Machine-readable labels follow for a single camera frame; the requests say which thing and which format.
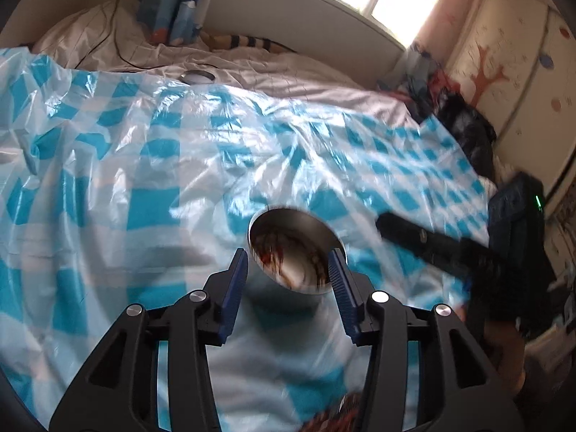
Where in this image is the jewelry pile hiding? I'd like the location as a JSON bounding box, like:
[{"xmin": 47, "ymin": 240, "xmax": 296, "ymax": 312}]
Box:
[{"xmin": 299, "ymin": 392, "xmax": 361, "ymax": 432}]

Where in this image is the person right hand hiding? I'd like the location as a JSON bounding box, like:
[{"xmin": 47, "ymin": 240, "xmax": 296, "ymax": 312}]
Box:
[{"xmin": 484, "ymin": 322, "xmax": 525, "ymax": 396}]

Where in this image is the black clothes pile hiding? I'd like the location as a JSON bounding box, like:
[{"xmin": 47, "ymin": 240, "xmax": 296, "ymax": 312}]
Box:
[{"xmin": 403, "ymin": 76, "xmax": 497, "ymax": 183}]

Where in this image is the round silver metal tin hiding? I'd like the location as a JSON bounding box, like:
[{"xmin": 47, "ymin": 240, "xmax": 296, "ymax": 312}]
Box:
[{"xmin": 246, "ymin": 207, "xmax": 347, "ymax": 307}]

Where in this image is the blue checkered plastic sheet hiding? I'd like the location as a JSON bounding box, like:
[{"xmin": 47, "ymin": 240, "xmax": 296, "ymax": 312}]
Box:
[{"xmin": 1, "ymin": 48, "xmax": 488, "ymax": 424}]

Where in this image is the tree decorated wardrobe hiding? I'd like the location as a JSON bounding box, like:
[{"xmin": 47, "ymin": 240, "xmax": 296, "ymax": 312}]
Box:
[{"xmin": 449, "ymin": 0, "xmax": 575, "ymax": 196}]

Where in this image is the round tin lid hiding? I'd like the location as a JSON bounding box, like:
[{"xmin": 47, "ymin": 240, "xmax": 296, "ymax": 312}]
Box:
[{"xmin": 180, "ymin": 69, "xmax": 216, "ymax": 85}]

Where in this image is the striped pillow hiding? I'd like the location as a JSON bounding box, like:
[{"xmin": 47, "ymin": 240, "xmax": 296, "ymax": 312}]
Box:
[{"xmin": 200, "ymin": 31, "xmax": 294, "ymax": 54}]

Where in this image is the blue cartoon curtain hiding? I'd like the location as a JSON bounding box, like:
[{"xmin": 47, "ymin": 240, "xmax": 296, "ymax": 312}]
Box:
[{"xmin": 137, "ymin": 0, "xmax": 211, "ymax": 47}]

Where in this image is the black charger cable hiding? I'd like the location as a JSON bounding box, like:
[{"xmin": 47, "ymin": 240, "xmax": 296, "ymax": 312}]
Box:
[{"xmin": 80, "ymin": 0, "xmax": 159, "ymax": 73}]

